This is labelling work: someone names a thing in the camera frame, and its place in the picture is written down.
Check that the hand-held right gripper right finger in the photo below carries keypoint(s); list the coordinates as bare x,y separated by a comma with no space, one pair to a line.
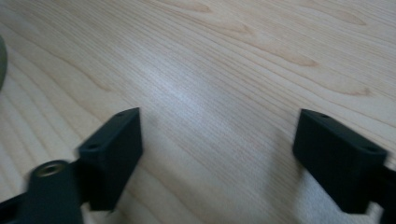
336,161

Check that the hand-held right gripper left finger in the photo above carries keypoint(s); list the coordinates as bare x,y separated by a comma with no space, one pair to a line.
112,155

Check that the green plastic bin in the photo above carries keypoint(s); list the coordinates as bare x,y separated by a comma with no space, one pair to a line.
2,62

